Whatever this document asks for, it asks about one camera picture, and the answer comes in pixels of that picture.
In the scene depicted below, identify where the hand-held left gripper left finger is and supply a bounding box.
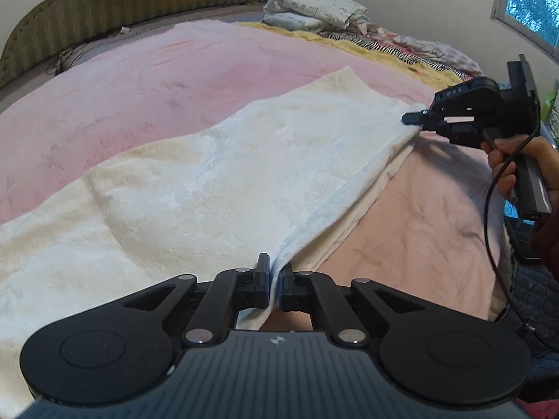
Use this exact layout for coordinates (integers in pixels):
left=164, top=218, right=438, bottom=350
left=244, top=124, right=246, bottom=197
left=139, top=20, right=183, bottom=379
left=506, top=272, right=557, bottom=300
left=114, top=252, right=272, bottom=346

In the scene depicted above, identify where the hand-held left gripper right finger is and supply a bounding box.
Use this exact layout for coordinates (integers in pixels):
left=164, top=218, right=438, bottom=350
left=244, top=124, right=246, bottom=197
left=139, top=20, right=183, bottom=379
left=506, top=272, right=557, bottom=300
left=279, top=264, right=437, bottom=348

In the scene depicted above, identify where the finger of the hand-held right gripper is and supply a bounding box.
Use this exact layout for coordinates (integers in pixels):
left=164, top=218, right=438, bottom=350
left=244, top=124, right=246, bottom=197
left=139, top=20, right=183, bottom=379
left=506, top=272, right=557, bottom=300
left=402, top=110, right=474, bottom=125
left=420, top=120, right=483, bottom=147

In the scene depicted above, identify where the white cream towel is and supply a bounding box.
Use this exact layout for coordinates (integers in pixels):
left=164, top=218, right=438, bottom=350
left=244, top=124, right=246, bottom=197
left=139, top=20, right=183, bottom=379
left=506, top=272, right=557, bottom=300
left=0, top=66, right=426, bottom=419

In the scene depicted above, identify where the person's right hand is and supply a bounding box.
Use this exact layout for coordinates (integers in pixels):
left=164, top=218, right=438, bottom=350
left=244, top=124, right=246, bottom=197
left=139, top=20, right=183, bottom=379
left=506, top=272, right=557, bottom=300
left=487, top=135, right=559, bottom=205

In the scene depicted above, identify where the floral cloth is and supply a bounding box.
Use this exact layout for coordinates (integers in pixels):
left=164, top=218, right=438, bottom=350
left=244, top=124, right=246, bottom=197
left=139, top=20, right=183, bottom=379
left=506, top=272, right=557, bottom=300
left=362, top=17, right=485, bottom=75

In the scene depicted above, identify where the zebra striped cloth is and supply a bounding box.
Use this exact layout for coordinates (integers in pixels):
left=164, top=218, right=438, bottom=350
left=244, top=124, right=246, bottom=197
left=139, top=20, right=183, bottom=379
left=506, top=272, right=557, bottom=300
left=317, top=30, right=468, bottom=75

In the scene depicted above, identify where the window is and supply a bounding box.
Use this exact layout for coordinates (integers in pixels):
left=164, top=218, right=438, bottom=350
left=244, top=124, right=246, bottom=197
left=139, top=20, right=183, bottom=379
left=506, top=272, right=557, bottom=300
left=491, top=0, right=559, bottom=57

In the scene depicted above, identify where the white printed pillow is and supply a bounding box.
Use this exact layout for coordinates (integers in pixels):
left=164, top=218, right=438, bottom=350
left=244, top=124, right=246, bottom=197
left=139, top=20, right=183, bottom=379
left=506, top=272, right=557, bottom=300
left=264, top=0, right=370, bottom=29
left=262, top=12, right=326, bottom=32

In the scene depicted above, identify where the dark quilted clothing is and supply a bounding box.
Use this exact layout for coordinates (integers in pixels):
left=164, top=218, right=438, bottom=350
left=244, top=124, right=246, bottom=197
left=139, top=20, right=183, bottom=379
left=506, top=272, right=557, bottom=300
left=493, top=262, right=559, bottom=402

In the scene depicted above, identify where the pink blanket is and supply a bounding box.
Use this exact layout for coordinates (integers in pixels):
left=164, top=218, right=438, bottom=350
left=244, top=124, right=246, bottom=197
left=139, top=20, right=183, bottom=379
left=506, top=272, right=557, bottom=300
left=0, top=22, right=516, bottom=324

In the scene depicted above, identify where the dark red clothing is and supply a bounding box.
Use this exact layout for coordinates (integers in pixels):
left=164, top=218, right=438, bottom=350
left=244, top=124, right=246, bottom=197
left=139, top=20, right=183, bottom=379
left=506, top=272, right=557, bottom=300
left=517, top=395, right=559, bottom=419

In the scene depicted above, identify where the black cable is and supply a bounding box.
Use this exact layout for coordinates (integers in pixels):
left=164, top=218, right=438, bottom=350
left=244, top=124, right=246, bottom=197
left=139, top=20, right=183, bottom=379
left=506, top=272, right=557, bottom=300
left=484, top=131, right=542, bottom=337

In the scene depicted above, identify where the thin black wire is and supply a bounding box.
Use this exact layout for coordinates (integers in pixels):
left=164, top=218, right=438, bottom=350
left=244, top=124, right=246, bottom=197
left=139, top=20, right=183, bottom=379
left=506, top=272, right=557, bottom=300
left=46, top=47, right=90, bottom=76

